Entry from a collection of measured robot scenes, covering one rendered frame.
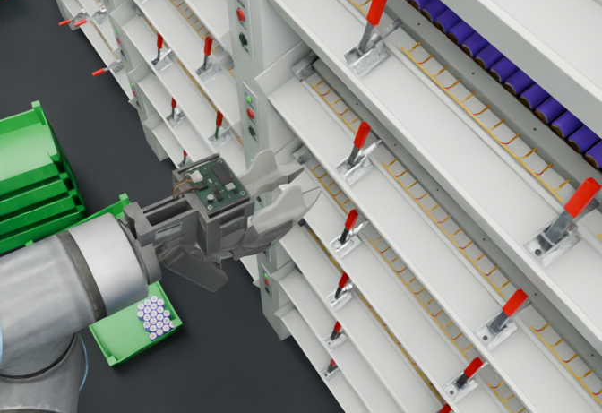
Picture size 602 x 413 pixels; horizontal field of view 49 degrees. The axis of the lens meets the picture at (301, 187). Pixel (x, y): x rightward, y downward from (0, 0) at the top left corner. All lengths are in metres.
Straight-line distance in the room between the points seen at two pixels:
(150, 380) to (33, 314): 1.19
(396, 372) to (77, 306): 0.68
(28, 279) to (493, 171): 0.42
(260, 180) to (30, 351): 0.28
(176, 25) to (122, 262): 0.82
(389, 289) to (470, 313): 0.24
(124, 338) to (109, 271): 1.21
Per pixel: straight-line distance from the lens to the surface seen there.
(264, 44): 0.89
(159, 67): 1.57
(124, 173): 2.11
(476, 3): 0.51
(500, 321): 0.76
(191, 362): 1.79
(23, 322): 0.61
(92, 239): 0.62
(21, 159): 1.92
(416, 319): 0.99
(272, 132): 1.03
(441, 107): 0.68
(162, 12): 1.40
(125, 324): 1.83
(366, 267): 1.02
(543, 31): 0.49
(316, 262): 1.25
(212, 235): 0.64
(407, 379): 1.17
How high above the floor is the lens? 1.67
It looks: 56 degrees down
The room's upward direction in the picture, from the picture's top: straight up
